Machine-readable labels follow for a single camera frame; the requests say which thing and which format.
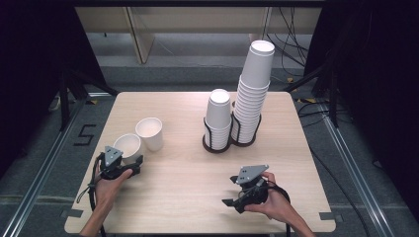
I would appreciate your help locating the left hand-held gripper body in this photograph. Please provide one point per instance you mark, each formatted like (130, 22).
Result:
(113, 156)

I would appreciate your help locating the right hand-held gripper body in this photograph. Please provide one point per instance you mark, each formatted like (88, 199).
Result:
(252, 174)

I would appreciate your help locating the white paper cup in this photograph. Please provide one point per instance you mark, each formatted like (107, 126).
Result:
(154, 141)
(127, 146)

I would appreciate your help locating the short stack of white cups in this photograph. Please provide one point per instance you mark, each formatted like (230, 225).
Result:
(218, 112)

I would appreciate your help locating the tall stack of white cups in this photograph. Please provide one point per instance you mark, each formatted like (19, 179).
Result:
(257, 69)

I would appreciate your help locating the person's left hand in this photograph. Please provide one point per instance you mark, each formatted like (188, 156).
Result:
(107, 191)

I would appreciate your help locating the person's right hand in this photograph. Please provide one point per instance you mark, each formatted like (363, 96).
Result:
(276, 205)

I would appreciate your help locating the black metal stand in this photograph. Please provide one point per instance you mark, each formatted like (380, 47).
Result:
(65, 98)
(333, 98)

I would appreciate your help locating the dark curtain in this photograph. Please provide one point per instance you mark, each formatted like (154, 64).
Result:
(33, 65)
(378, 82)

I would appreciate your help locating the leaning beige wooden board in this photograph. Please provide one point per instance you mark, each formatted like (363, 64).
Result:
(141, 36)

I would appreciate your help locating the wide beige wooden panel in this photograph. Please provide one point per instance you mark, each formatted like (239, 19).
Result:
(204, 19)

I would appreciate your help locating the aluminium floor rail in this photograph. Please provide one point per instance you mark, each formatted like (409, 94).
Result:
(39, 184)
(359, 184)

